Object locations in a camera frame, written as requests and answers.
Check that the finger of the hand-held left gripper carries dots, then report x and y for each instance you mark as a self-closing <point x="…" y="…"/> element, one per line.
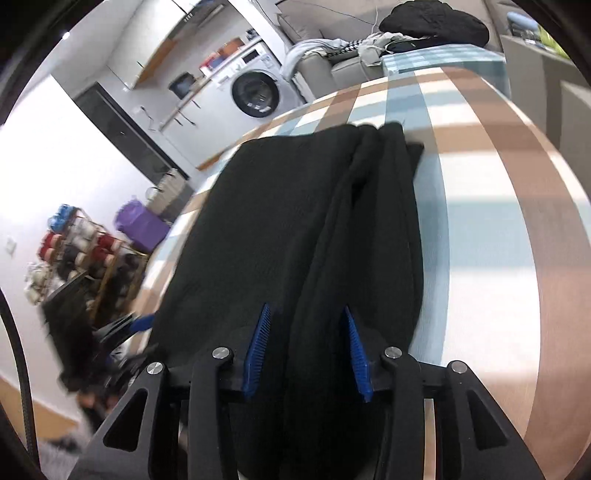
<point x="138" y="321"/>

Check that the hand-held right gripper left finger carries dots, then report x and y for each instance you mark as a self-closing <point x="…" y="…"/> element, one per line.
<point x="256" y="350"/>

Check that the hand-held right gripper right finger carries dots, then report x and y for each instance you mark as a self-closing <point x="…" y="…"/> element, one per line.
<point x="358" y="355"/>

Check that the black knit sweater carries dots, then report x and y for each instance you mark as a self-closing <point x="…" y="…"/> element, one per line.
<point x="277" y="221"/>

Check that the wooden shoe rack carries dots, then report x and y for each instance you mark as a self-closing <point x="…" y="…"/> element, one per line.
<point x="111" y="267"/>

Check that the purple bag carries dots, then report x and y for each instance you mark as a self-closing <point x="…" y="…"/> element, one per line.
<point x="141" y="228"/>

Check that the woven laundry basket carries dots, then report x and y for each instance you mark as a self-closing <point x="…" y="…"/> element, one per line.
<point x="168" y="196"/>

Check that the dark door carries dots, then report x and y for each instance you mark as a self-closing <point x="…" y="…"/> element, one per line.
<point x="124" y="129"/>

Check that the white lower cabinets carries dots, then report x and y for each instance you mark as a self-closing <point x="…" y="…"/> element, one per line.
<point x="203" y="134"/>

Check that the white cabinets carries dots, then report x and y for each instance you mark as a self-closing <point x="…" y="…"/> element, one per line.
<point x="203" y="134"/>
<point x="152" y="50"/>

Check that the dark cooking pot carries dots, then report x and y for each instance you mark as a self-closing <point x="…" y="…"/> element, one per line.
<point x="181" y="85"/>

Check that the white washing machine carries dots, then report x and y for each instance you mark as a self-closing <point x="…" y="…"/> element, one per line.
<point x="254" y="92"/>

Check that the red box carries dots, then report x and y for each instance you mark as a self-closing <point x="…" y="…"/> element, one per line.
<point x="210" y="63"/>

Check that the white upper cabinets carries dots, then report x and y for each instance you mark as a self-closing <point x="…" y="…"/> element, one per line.
<point x="152" y="50"/>

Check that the grey sofa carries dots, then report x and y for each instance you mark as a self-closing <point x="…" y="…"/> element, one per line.
<point x="323" y="69"/>

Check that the reddish brown pot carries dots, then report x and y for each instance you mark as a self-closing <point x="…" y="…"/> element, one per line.
<point x="233" y="47"/>

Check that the light blue-grey garment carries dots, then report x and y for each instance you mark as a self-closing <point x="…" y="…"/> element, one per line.
<point x="304" y="53"/>

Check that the houndstooth cloth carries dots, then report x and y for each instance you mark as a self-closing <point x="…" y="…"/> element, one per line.
<point x="344" y="48"/>

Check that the grey garment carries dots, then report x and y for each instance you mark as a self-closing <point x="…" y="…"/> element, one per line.
<point x="376" y="48"/>

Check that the blue checked tablecloth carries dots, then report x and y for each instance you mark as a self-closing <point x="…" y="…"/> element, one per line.
<point x="443" y="57"/>

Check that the long grey counter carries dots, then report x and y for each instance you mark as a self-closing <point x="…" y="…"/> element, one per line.
<point x="572" y="120"/>

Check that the small grey cabinet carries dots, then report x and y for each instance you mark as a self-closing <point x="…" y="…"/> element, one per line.
<point x="526" y="69"/>

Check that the black puffer jacket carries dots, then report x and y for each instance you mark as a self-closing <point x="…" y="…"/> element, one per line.
<point x="434" y="21"/>

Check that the green toy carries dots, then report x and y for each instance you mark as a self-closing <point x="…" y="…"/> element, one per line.
<point x="554" y="41"/>

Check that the blue pillow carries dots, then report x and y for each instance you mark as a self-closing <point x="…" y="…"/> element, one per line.
<point x="521" y="18"/>

